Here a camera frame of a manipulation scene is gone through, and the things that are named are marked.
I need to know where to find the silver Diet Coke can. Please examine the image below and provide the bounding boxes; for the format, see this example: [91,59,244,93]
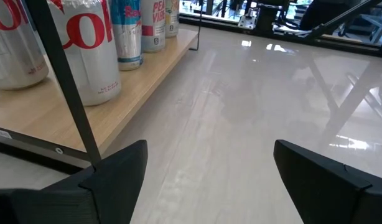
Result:
[47,0,122,106]
[0,0,50,91]

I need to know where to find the Celsius Peach Vibe can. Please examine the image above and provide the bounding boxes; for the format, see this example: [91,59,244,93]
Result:
[140,0,166,53]

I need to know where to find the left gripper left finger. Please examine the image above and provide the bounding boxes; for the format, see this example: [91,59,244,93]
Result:
[0,139,149,224]

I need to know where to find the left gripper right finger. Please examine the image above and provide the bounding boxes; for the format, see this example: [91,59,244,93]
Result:
[273,139,382,224]

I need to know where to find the white glossy table mat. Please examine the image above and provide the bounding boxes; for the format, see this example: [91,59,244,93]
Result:
[0,23,382,224]

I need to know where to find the black table frame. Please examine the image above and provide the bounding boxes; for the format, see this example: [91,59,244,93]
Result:
[178,0,382,58]

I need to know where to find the Red Bull Sugarfree can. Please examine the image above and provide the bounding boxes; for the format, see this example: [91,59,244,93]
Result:
[111,0,144,72]

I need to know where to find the wooden shelf black metal frame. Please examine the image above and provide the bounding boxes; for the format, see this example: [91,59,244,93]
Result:
[0,0,202,175]

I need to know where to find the silver metal bracket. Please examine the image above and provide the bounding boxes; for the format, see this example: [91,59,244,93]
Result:
[238,14,257,30]

